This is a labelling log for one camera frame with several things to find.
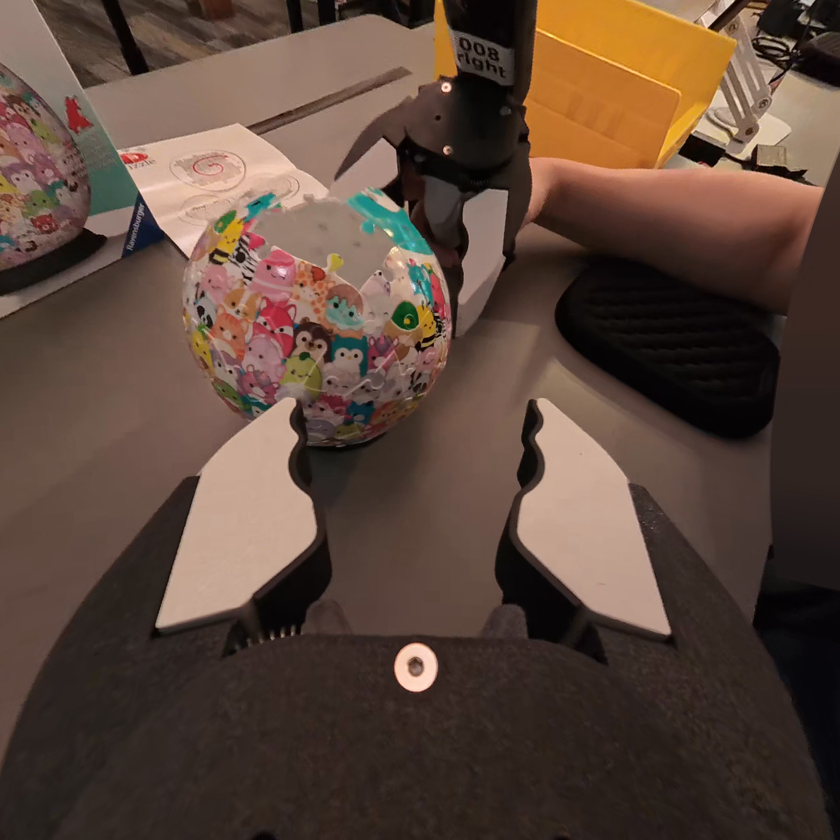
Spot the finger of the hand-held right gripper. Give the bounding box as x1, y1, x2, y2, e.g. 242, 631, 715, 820
451, 189, 511, 340
420, 172, 470, 270

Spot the white instruction leaflet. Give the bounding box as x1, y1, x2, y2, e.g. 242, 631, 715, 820
120, 122, 330, 259

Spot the colourful puzzle ball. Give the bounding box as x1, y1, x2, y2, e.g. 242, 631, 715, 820
182, 187, 455, 448

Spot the person's right forearm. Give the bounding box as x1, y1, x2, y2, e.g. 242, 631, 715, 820
523, 156, 826, 315

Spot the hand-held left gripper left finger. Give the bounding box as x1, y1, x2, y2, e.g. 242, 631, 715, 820
154, 395, 331, 639

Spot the black metal leg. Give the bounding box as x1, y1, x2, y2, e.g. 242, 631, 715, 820
98, 0, 153, 76

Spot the puzzle ball box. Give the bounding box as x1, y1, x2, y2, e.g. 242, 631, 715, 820
0, 0, 166, 320

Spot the black cable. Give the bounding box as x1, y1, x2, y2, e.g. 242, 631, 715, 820
748, 33, 815, 70

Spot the white metal stand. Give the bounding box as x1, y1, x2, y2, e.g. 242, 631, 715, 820
694, 12, 793, 147

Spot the black ball stand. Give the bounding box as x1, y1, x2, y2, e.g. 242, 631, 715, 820
305, 427, 398, 452

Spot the black wrist rest pad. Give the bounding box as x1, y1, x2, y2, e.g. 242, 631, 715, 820
554, 258, 782, 441

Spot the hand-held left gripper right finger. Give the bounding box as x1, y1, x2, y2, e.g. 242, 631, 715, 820
493, 395, 676, 643

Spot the yellow plastic bin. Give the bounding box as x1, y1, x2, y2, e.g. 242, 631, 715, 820
433, 0, 738, 172

